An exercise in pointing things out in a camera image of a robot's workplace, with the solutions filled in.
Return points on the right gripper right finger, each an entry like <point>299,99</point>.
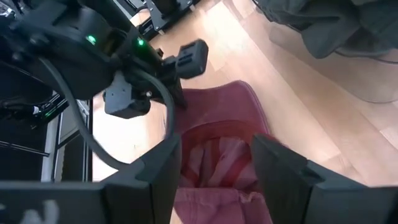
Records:
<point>298,199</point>

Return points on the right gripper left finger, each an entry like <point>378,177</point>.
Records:
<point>146,193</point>

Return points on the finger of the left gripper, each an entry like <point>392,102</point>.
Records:
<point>177,93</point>

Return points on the maroon baseball cap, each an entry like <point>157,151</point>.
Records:
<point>217,102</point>

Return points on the dark grey-green baseball cap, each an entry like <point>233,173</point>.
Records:
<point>311,28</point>

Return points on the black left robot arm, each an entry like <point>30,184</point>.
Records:
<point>62,37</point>

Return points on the clear plastic bin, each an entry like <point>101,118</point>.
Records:
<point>373,81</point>

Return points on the black aluminium table frame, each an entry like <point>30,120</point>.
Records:
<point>88,140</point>

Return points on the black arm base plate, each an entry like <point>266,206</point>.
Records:
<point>161,18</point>

